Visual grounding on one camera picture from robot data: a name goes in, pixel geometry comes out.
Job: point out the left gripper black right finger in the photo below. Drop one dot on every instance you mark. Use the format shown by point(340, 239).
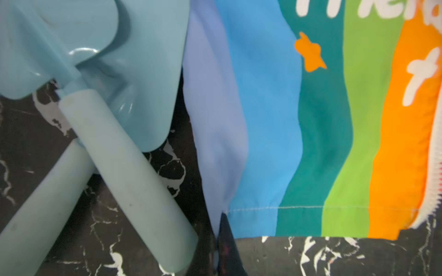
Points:
point(230, 263)

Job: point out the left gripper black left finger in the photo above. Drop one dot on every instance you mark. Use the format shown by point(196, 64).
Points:
point(203, 261)

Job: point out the rainbow red hooded kids jacket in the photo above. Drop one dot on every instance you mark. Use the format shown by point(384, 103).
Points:
point(316, 118)

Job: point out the light blue toy shovel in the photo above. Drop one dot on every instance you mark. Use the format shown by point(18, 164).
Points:
point(103, 103)

